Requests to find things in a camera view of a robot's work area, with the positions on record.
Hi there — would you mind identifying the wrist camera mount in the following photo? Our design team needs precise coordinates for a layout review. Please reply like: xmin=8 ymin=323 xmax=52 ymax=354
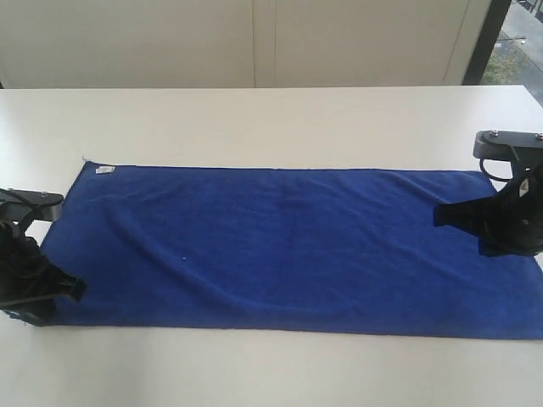
xmin=1 ymin=188 xmax=64 ymax=222
xmin=473 ymin=130 xmax=542 ymax=162

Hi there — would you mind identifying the dark window frame post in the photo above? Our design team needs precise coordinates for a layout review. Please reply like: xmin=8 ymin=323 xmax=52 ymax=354
xmin=462 ymin=0 xmax=512 ymax=86

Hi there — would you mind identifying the blue microfiber towel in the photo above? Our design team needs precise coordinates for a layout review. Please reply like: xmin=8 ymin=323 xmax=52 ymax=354
xmin=42 ymin=162 xmax=542 ymax=340

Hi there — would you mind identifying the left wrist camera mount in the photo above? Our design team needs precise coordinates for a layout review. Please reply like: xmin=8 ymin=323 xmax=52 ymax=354
xmin=1 ymin=188 xmax=64 ymax=222

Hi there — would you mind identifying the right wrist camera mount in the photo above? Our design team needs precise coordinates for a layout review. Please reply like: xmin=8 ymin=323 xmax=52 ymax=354
xmin=473 ymin=130 xmax=542 ymax=162

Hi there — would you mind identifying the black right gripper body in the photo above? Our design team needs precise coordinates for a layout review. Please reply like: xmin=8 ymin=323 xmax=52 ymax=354
xmin=479 ymin=147 xmax=542 ymax=257

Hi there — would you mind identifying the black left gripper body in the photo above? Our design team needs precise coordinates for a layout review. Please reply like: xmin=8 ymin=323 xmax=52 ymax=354
xmin=1 ymin=221 xmax=56 ymax=326

